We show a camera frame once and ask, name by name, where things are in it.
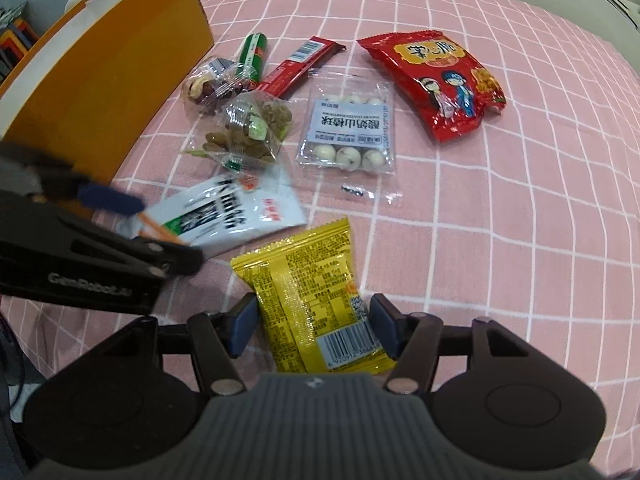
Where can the clear packet of white balls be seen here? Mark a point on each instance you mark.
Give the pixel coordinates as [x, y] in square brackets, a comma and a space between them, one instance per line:
[345, 125]

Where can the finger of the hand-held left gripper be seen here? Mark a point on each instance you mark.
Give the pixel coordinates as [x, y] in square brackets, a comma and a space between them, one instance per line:
[170, 259]
[112, 200]

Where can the green sausage stick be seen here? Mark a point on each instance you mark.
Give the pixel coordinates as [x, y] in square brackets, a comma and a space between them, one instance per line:
[254, 55]

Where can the red snack bar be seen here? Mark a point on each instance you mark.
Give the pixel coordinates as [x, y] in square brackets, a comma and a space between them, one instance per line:
[295, 67]

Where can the pink checked blanket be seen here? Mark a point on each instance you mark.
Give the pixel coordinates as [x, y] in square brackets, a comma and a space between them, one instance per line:
[500, 210]

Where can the yellow snack packet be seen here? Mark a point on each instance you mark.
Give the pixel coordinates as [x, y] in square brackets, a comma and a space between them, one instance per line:
[300, 285]

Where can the white snack packet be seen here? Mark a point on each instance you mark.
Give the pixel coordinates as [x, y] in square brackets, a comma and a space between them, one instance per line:
[225, 215]

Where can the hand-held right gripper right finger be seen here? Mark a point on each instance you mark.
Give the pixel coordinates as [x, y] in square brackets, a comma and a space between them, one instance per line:
[384, 327]

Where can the orange paper bag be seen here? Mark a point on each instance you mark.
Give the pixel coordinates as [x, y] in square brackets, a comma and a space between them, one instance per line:
[100, 85]

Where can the clear packet of red dates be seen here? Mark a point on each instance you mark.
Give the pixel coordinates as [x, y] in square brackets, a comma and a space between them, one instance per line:
[210, 90]

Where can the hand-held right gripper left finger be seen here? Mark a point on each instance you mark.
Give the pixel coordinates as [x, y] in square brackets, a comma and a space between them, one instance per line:
[243, 327]

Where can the red cartoon snack bag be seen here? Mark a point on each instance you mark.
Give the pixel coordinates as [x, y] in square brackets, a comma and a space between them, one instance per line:
[440, 85]

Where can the colourful books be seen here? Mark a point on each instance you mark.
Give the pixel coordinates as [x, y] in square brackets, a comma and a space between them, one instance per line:
[15, 40]

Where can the clear packet of nuts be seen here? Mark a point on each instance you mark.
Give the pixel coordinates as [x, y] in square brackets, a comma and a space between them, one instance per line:
[250, 130]

